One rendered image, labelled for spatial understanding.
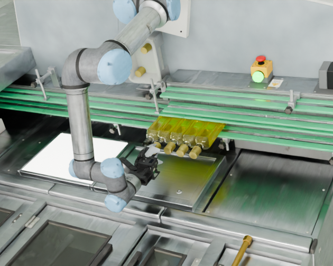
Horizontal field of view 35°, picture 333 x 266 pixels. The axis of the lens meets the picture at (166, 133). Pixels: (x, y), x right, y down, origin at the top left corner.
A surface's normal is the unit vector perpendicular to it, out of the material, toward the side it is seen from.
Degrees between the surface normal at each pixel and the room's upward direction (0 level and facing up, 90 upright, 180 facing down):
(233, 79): 90
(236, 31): 0
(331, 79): 0
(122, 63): 82
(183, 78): 90
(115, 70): 83
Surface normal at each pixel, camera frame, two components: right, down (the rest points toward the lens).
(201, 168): -0.18, -0.83
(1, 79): 0.88, 0.12
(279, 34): -0.45, 0.55
